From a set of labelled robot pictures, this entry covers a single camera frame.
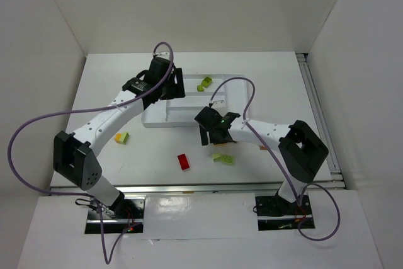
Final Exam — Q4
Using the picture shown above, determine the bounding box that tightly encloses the aluminium rail right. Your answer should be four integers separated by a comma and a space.
295, 53, 346, 189

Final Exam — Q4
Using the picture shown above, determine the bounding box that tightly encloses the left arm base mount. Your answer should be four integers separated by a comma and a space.
75, 197, 145, 234

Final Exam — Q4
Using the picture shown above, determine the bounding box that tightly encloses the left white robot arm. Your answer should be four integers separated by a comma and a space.
53, 56, 185, 215

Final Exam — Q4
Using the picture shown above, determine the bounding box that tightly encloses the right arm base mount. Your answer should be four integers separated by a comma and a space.
253, 195, 315, 231

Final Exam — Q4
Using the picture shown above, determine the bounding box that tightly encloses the yellow and green lego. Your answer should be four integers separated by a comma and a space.
114, 132, 130, 145

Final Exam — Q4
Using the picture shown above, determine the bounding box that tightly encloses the green lego in tray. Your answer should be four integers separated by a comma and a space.
201, 77, 212, 88

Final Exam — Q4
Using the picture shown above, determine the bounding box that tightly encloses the red rectangular lego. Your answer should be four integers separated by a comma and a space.
177, 154, 190, 171

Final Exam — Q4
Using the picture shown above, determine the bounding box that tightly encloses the aluminium rail front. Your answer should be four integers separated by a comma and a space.
51, 180, 346, 193

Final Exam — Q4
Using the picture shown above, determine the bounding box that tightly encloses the white compartment tray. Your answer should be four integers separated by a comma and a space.
141, 74, 248, 128

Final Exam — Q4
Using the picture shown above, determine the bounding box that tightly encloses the aluminium rail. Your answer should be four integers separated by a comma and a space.
295, 53, 346, 189
51, 180, 346, 193

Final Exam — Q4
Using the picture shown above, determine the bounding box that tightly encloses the pale green lego pair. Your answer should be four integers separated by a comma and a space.
211, 152, 235, 166

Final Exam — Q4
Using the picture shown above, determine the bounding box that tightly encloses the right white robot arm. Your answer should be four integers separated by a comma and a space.
195, 106, 329, 207

